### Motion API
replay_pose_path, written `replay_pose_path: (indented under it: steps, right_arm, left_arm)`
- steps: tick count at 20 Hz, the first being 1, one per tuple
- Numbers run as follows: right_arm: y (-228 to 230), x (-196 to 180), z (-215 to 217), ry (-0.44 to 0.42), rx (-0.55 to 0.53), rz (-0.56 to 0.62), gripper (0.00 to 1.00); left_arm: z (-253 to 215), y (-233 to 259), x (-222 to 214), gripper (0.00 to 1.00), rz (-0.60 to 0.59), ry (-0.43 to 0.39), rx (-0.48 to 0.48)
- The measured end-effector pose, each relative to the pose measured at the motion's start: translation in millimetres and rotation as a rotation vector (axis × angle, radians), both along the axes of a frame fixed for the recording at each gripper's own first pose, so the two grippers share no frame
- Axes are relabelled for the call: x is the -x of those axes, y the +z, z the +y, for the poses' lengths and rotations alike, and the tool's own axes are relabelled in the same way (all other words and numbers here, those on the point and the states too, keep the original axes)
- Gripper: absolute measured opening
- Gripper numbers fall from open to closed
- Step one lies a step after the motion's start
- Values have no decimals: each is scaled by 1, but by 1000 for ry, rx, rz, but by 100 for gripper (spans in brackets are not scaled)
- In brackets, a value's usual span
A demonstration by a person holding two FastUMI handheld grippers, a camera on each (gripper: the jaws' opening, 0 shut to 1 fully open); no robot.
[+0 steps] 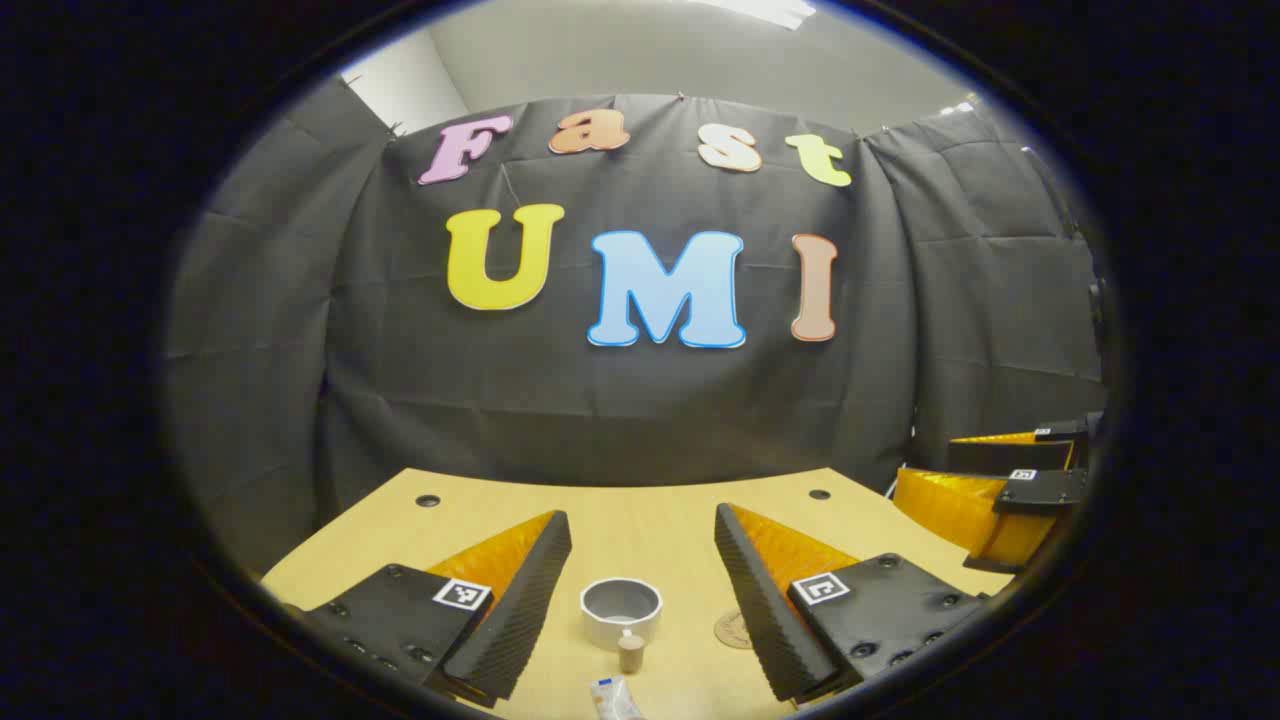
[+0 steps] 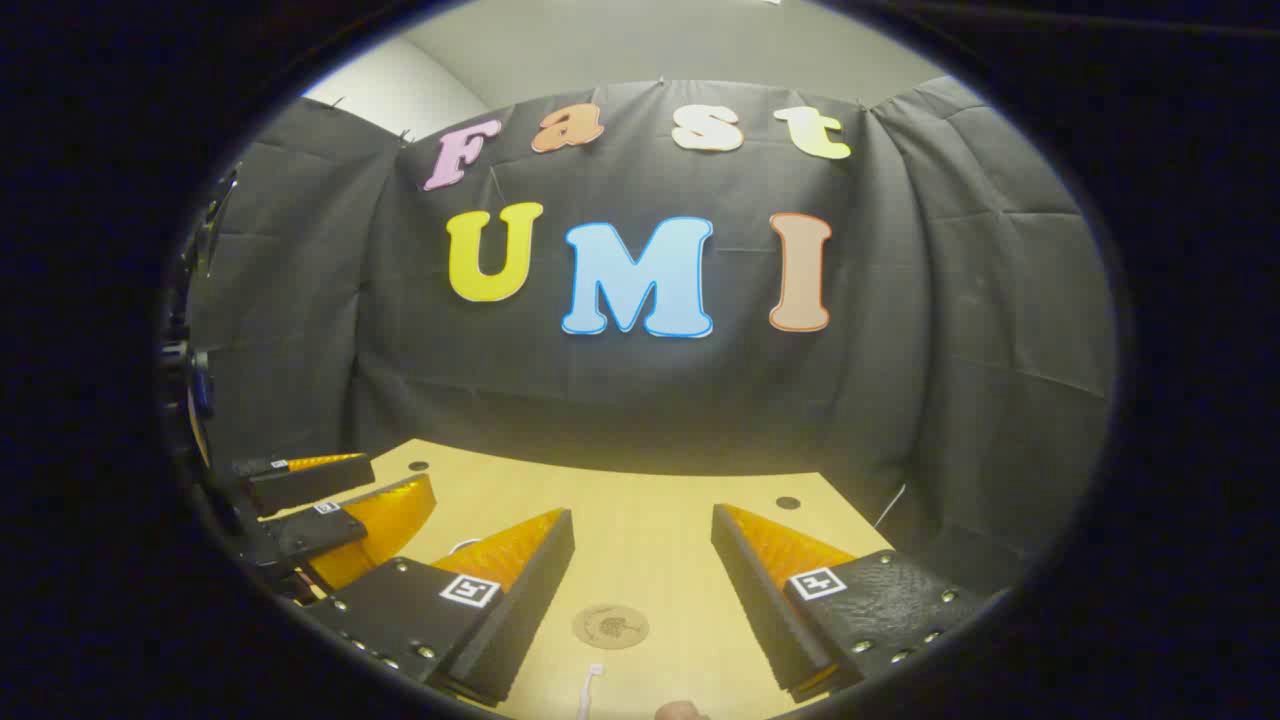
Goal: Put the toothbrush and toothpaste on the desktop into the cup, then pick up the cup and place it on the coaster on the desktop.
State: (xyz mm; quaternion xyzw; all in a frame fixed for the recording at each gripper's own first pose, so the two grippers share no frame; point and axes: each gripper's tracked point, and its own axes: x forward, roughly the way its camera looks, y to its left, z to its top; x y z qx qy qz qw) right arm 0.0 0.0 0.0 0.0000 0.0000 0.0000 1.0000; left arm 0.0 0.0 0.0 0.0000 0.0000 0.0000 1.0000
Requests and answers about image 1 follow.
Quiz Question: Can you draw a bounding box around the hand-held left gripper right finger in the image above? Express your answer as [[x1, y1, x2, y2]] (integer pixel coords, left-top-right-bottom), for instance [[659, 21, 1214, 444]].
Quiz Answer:
[[713, 502, 991, 704]]

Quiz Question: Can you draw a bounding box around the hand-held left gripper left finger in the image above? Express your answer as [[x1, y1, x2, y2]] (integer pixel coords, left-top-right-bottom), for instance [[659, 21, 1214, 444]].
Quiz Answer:
[[290, 510, 573, 709]]

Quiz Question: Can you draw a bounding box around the grey cup with wooden handle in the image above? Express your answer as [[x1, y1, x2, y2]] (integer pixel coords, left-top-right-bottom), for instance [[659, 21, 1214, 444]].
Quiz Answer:
[[580, 577, 664, 674]]

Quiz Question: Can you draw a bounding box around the white toothpaste tube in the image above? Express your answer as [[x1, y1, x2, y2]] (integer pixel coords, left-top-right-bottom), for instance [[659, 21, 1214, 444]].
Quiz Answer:
[[590, 676, 646, 720]]

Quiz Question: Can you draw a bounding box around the wooden desktop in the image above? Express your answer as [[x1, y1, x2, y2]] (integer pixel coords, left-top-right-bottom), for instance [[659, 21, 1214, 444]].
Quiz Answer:
[[260, 466, 1016, 720]]

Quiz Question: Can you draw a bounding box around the black backdrop cloth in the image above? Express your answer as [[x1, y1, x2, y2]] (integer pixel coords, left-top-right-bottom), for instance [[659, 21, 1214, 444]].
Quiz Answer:
[[165, 75, 1111, 576]]

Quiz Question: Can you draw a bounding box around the white ceiling light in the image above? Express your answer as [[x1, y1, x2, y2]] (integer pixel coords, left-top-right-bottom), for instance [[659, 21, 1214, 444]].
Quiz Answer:
[[690, 0, 819, 31]]

